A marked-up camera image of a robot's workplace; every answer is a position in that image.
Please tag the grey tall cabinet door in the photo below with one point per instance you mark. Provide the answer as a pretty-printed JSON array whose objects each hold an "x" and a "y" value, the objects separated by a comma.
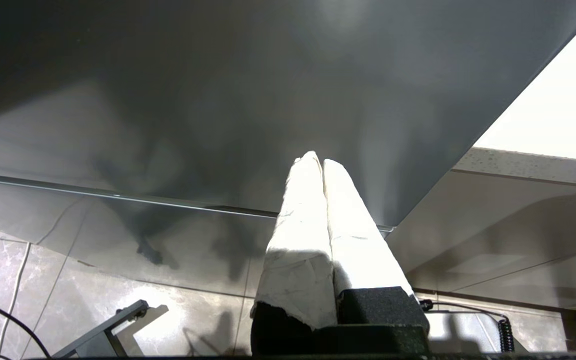
[{"x": 218, "y": 100}]

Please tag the grey metal bracket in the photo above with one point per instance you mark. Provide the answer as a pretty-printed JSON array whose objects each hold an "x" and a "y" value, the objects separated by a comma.
[{"x": 103, "y": 335}]

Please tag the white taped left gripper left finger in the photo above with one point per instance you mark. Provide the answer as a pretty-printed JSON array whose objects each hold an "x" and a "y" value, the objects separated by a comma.
[{"x": 300, "y": 260}]

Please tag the grey under-counter cabinet front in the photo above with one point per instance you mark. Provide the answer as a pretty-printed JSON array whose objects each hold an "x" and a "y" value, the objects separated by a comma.
[{"x": 493, "y": 225}]

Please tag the glossy grey kick panel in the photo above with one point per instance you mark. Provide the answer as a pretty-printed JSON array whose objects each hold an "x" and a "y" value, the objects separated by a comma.
[{"x": 118, "y": 240}]

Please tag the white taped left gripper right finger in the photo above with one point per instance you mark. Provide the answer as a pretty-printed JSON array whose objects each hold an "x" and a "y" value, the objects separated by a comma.
[{"x": 363, "y": 260}]

